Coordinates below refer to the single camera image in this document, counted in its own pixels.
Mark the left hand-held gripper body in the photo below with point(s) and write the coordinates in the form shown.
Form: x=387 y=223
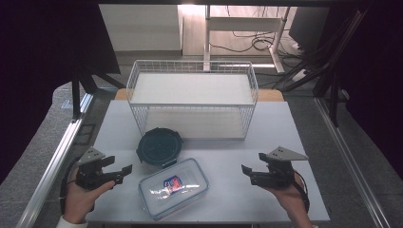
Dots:
x=90 y=175

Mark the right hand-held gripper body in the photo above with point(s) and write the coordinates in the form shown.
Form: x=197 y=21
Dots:
x=278 y=172

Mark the dark teal round lid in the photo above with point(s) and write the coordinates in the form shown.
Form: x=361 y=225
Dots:
x=159 y=146

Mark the clear rectangular food container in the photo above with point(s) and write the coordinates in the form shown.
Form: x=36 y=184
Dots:
x=173 y=188

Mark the person's right hand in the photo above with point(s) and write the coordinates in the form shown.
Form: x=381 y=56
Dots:
x=286 y=198

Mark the person's left hand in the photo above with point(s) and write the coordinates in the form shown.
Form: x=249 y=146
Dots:
x=79 y=202

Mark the wooden table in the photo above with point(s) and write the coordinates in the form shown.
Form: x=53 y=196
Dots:
x=271 y=95

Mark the black tripod stand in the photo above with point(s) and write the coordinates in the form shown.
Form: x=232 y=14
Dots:
x=76 y=91

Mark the white power strip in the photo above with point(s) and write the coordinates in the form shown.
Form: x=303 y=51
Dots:
x=299 y=75

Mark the black metal stand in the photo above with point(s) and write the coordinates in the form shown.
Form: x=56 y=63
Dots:
x=332 y=69

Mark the dark curtain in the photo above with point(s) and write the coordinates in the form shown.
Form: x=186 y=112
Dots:
x=34 y=63
x=377 y=79

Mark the white cabinet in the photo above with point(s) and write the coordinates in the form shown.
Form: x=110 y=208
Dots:
x=142 y=27

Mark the aluminium rail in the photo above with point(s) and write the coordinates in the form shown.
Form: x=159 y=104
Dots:
x=348 y=158
x=53 y=164

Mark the white desk frame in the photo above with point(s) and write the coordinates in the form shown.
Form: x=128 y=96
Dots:
x=245 y=23

